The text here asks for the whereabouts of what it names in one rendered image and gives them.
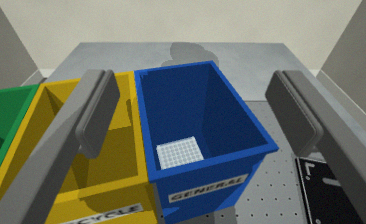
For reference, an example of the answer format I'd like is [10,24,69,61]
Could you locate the yellow recycle bin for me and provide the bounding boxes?
[0,71,159,224]

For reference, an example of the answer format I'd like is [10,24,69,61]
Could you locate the grey flat base plate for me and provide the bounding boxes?
[174,101,308,224]

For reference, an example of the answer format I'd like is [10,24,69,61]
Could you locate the blue bin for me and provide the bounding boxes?
[134,60,279,224]

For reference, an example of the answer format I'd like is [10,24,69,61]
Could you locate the green returns bin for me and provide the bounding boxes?
[0,84,40,167]

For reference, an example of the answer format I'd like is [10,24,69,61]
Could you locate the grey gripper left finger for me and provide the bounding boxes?
[0,69,120,224]

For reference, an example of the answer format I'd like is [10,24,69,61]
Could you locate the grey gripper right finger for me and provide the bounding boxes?
[265,70,366,224]

